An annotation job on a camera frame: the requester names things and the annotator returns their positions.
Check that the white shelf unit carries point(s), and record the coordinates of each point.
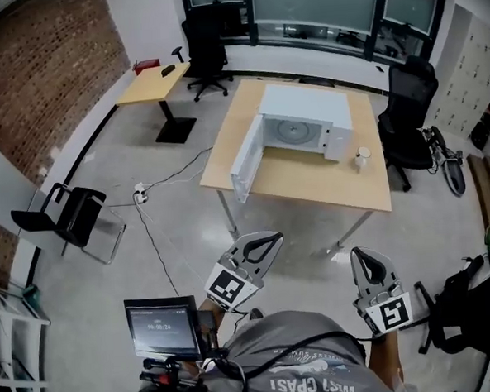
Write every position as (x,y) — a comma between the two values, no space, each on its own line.
(14,354)

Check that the black window frame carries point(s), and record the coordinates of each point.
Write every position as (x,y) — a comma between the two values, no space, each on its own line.
(374,13)

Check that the black camera rig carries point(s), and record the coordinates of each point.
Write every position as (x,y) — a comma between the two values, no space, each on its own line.
(177,373)

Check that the person's right forearm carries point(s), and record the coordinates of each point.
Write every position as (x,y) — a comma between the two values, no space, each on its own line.
(385,358)

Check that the small wooden pedestal table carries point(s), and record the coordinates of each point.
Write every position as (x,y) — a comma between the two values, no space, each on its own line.
(151,87)

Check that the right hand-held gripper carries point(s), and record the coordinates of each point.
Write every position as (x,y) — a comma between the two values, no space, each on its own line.
(390,311)

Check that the black mesh office chair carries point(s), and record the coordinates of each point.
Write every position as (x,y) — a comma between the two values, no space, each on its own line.
(409,110)

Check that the white locker cabinet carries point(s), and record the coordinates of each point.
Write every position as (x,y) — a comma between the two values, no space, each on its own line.
(465,74)

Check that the red box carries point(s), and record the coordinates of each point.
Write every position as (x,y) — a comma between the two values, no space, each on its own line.
(148,65)

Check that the white power strip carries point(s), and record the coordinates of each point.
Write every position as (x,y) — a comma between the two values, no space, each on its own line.
(140,192)

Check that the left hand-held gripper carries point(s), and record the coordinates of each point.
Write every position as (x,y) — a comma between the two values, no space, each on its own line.
(229,281)

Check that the white cup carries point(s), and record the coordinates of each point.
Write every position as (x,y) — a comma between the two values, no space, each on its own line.
(362,158)

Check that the white microwave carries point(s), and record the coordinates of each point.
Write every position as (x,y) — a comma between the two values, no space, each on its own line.
(305,102)

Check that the black backpack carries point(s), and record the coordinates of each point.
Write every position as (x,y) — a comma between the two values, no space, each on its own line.
(469,314)

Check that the small monitor screen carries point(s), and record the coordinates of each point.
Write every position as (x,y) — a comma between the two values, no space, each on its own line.
(162,326)

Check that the wooden planks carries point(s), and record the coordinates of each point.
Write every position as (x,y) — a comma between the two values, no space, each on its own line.
(487,193)

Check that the black cantilever chair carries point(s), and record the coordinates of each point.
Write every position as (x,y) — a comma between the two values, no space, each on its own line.
(74,216)

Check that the large light wooden table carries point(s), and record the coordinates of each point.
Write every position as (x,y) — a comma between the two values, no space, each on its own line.
(310,178)

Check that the black chair base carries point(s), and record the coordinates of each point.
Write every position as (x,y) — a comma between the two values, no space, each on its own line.
(426,316)

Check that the black pouch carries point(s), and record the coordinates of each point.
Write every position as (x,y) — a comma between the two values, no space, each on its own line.
(168,70)

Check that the person's grey shirt torso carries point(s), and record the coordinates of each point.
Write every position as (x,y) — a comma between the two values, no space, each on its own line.
(292,354)

